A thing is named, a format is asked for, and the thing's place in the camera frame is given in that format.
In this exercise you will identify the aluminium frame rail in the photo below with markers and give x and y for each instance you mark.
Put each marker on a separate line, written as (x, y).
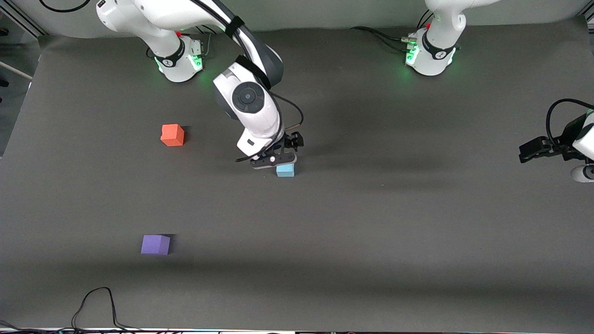
(21, 17)

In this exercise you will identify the purple foam block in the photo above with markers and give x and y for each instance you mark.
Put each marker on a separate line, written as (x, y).
(155, 245)

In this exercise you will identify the thin white rod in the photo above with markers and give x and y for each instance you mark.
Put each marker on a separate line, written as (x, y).
(16, 70)

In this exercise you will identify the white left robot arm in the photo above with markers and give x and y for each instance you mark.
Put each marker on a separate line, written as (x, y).
(438, 41)

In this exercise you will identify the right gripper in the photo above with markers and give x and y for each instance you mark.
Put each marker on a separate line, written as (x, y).
(292, 140)

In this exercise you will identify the dark grey table mat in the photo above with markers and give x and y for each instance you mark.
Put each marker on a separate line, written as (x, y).
(371, 232)

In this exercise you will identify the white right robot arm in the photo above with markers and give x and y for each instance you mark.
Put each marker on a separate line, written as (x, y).
(250, 97)

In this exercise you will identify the light blue foam block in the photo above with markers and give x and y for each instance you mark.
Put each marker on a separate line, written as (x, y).
(285, 171)

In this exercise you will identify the orange foam block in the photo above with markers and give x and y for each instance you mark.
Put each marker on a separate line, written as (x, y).
(172, 135)

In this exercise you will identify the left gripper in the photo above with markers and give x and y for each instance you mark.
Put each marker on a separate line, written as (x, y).
(562, 142)

